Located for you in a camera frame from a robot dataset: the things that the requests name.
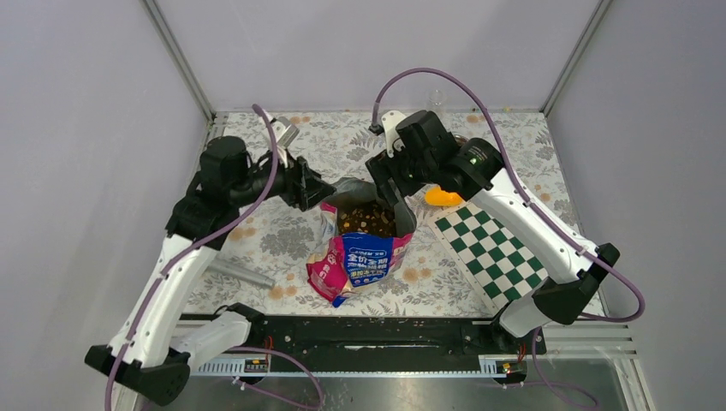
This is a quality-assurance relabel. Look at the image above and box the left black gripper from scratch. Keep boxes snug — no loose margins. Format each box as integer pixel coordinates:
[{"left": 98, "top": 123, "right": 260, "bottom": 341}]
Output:
[{"left": 231, "top": 141, "right": 337, "bottom": 210}]

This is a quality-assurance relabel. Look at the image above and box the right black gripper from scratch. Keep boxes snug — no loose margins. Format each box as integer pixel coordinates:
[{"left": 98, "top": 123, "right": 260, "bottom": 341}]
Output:
[{"left": 366, "top": 141, "right": 436, "bottom": 206}]

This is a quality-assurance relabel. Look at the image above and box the orange plastic scoop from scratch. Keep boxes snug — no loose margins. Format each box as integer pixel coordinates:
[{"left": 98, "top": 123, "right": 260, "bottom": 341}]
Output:
[{"left": 424, "top": 186, "right": 463, "bottom": 207}]

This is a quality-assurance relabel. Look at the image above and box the pink pet food bag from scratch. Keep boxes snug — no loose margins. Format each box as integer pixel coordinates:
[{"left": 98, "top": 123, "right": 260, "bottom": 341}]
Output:
[{"left": 306, "top": 177, "right": 417, "bottom": 307}]

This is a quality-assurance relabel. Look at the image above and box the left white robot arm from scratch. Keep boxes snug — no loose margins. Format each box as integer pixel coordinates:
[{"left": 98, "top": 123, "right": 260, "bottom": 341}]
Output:
[{"left": 85, "top": 136, "right": 334, "bottom": 406}]

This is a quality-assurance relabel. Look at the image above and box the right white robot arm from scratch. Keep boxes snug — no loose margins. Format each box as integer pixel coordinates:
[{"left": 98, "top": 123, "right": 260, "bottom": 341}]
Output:
[{"left": 366, "top": 110, "right": 620, "bottom": 353}]

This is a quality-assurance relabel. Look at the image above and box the floral table mat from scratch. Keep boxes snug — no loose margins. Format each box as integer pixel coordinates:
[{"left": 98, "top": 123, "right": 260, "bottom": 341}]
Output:
[{"left": 186, "top": 110, "right": 578, "bottom": 318}]

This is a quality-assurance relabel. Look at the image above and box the clear plastic bottle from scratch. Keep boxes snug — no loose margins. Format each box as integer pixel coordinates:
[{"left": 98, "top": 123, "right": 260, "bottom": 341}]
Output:
[{"left": 427, "top": 89, "right": 447, "bottom": 118}]

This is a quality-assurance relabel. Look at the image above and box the grey metal cylinder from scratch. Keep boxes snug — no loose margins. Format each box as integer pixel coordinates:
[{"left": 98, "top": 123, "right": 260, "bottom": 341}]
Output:
[{"left": 208, "top": 259, "right": 276, "bottom": 289}]

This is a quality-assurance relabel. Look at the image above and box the green white checkerboard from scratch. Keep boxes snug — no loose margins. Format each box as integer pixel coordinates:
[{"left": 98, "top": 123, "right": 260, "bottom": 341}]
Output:
[{"left": 427, "top": 203, "right": 547, "bottom": 314}]

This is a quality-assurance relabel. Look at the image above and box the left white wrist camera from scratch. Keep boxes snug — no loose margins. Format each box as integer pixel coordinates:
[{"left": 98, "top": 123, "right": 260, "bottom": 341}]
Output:
[{"left": 269, "top": 116, "right": 300, "bottom": 168}]

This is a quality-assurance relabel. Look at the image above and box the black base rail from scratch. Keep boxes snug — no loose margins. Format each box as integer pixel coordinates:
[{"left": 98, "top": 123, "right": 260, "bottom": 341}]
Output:
[{"left": 182, "top": 303, "right": 546, "bottom": 373}]

